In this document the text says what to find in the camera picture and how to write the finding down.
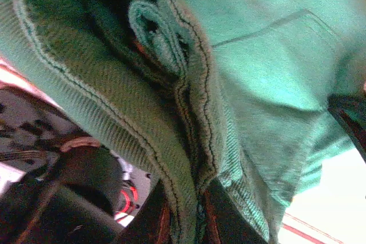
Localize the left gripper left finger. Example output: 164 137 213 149
121 179 180 244

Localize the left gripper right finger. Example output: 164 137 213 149
204 181 268 244

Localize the green cloth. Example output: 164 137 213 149
0 0 366 244

